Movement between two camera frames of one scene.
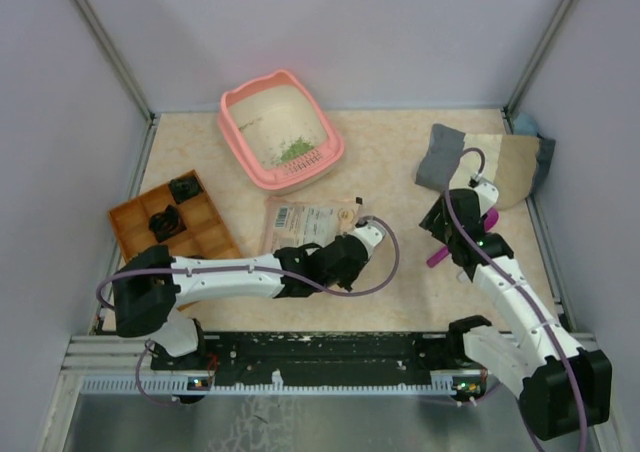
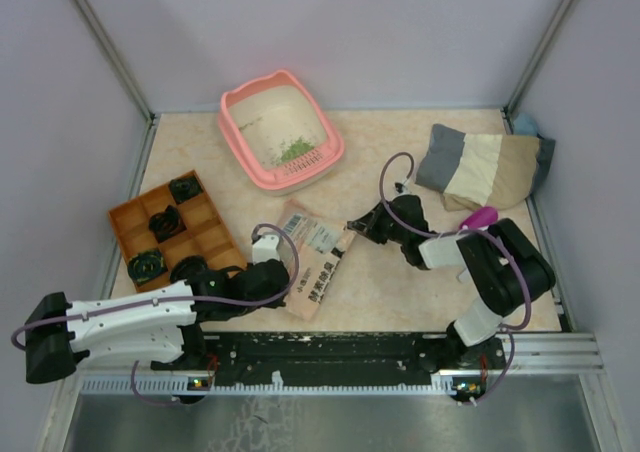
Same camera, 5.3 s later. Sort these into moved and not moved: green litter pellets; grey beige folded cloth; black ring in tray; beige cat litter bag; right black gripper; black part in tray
Moved: right black gripper; beige cat litter bag
Not moved: black part in tray; green litter pellets; black ring in tray; grey beige folded cloth
